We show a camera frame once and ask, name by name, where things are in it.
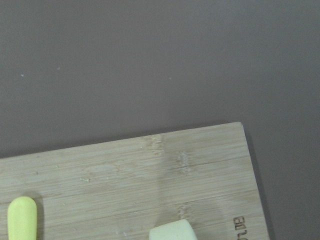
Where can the bamboo cutting board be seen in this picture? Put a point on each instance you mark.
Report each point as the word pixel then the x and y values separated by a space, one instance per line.
pixel 119 190

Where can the pale white bun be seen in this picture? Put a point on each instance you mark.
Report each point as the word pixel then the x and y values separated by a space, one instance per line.
pixel 177 230

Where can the yellow plastic knife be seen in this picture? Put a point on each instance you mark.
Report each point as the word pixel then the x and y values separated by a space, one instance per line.
pixel 22 219

